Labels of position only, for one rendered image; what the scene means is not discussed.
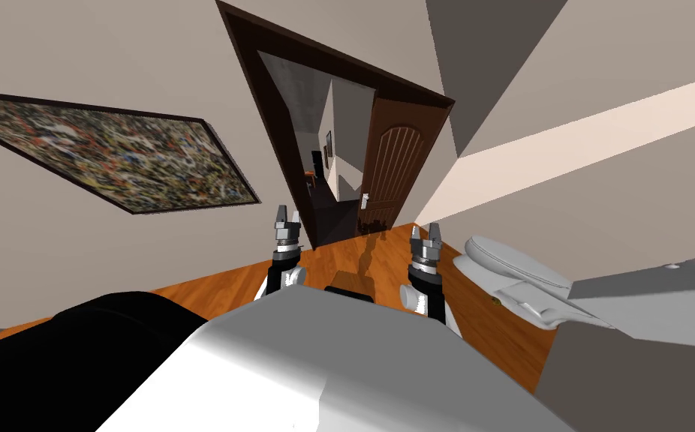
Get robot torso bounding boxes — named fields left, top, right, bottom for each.
left=94, top=284, right=578, bottom=432

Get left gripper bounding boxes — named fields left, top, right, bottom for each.
left=272, top=205, right=303, bottom=246

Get dark brown door leaf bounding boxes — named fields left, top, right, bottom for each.
left=356, top=97, right=452, bottom=237

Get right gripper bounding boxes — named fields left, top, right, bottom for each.
left=410, top=222, right=444, bottom=260

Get white toilet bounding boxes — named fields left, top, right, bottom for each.
left=452, top=234, right=618, bottom=332

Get white vanity cabinet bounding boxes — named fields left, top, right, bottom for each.
left=533, top=255, right=695, bottom=432

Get multicoloured framed painting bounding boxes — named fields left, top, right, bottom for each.
left=0, top=89, right=263, bottom=216

